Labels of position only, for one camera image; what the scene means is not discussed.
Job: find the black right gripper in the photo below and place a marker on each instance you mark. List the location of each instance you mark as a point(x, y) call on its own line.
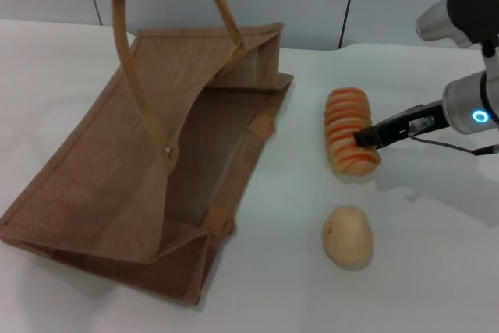
point(405, 122)

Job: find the orange striped bread roll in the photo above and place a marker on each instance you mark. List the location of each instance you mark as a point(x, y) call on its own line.
point(345, 114)

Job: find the round beige egg yolk pastry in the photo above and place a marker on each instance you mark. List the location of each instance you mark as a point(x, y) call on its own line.
point(349, 239)

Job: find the brown jute tote bag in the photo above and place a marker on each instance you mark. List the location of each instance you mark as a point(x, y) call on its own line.
point(97, 177)

